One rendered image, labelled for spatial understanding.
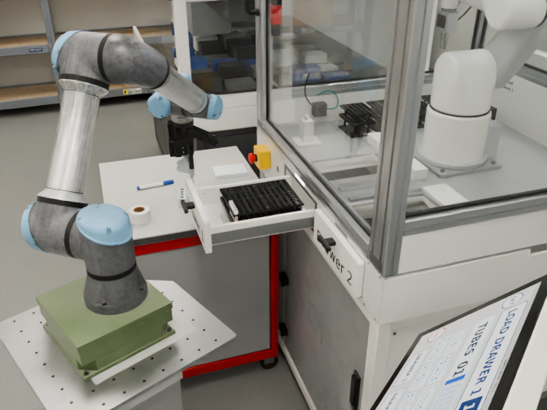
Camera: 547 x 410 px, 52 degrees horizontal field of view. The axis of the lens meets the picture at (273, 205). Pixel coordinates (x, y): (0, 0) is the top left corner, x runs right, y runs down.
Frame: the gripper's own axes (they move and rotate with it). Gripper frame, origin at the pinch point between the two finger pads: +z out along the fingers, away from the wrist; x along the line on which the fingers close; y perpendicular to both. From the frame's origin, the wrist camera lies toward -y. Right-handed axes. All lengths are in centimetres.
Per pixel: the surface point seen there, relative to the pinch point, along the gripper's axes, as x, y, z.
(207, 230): 43.4, -3.9, -3.3
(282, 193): 24.4, -28.1, -3.5
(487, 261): 72, -72, -6
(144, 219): 14.3, 16.7, 8.6
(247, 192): 21.8, -17.0, -3.2
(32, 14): -364, 141, 9
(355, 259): 66, -40, -6
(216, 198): 16.4, -7.2, 1.4
